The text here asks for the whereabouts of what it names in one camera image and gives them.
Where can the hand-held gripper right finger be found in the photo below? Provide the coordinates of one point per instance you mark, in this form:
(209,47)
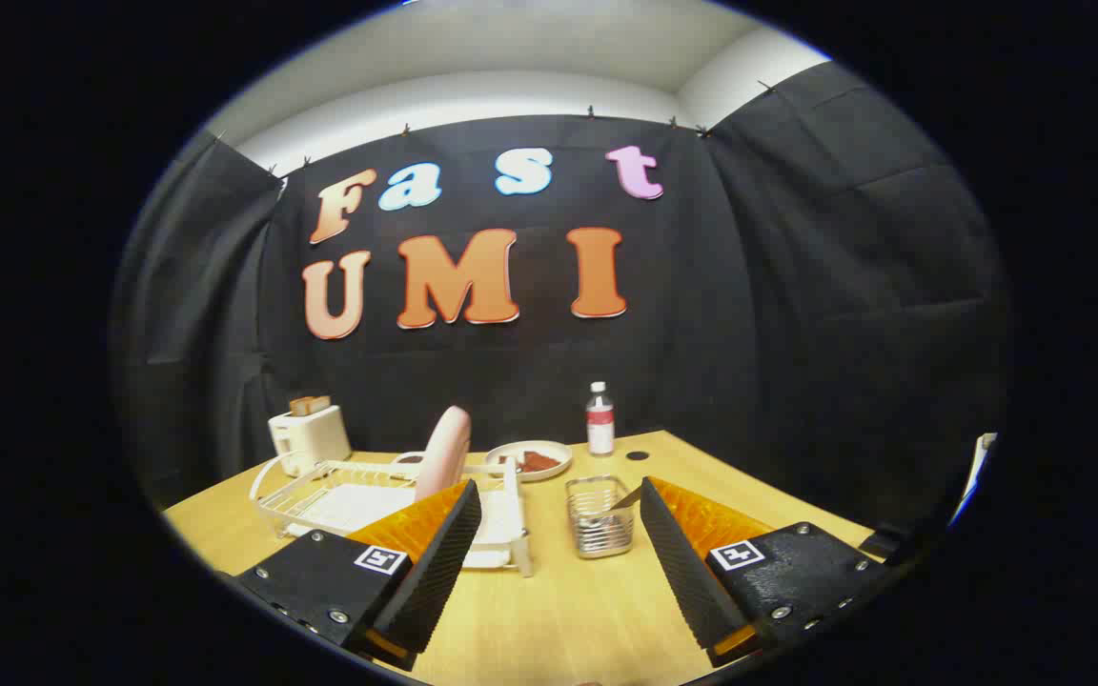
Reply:
(682,562)

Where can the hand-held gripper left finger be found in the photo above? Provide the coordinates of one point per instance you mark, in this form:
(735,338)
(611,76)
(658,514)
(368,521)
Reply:
(435,562)

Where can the pink plate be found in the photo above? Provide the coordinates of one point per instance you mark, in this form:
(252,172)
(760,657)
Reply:
(444,448)

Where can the white plate with meat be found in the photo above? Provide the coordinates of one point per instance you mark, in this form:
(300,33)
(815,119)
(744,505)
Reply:
(549,448)

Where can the brown meat slice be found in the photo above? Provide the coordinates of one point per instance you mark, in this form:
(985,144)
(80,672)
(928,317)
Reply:
(539,462)

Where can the clear water bottle red label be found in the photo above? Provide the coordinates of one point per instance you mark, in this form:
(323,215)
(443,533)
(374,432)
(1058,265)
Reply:
(600,429)

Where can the white toaster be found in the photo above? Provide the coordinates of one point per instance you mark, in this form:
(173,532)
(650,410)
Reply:
(315,438)

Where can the brown toast slice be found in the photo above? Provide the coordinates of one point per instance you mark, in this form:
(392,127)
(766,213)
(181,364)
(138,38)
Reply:
(309,405)

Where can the black backdrop cloth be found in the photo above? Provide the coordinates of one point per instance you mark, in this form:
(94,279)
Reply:
(797,314)

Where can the white board blue edge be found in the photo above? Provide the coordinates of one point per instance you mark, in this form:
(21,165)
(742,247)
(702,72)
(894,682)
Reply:
(980,467)

